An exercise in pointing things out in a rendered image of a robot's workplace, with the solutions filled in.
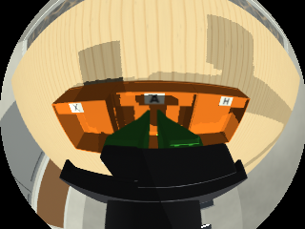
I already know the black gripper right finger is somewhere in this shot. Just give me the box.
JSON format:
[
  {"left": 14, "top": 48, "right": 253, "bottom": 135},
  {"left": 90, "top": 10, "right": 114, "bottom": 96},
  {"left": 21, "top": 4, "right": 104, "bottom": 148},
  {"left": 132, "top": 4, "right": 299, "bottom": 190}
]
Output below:
[{"left": 157, "top": 110, "right": 203, "bottom": 148}]

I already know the orange bin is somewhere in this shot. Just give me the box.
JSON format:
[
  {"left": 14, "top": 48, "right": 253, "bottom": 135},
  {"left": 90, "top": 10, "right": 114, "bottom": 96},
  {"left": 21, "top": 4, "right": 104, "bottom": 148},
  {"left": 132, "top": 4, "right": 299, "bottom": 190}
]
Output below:
[{"left": 51, "top": 80, "right": 250, "bottom": 154}]

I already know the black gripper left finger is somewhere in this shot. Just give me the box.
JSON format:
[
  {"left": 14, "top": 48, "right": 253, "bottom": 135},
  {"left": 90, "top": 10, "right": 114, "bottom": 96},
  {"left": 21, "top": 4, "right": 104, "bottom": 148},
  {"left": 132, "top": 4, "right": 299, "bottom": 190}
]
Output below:
[{"left": 103, "top": 110, "right": 150, "bottom": 148}]

